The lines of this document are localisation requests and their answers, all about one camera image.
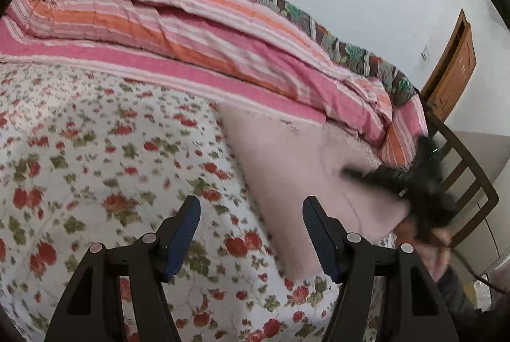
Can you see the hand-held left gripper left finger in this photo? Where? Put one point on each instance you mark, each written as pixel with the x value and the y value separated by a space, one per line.
pixel 185 234

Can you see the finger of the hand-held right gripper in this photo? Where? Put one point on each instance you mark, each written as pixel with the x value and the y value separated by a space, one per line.
pixel 370 179

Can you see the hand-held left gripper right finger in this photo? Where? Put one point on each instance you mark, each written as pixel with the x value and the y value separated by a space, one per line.
pixel 318 238

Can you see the pale pink garment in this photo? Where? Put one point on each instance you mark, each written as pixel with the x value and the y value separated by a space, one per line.
pixel 295 166

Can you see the person's right forearm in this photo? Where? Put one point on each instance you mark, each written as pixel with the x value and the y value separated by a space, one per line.
pixel 466 306

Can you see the person's right hand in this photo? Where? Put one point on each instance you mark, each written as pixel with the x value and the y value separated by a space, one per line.
pixel 430 254

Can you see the brown wooden door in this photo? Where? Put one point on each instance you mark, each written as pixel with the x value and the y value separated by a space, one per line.
pixel 452 75

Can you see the floral bed sheet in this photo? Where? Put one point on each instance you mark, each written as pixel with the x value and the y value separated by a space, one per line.
pixel 99 150

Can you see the pink orange striped blanket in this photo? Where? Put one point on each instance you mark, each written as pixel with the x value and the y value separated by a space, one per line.
pixel 199 43

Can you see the wall light switch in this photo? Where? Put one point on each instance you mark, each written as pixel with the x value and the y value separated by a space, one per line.
pixel 425 53

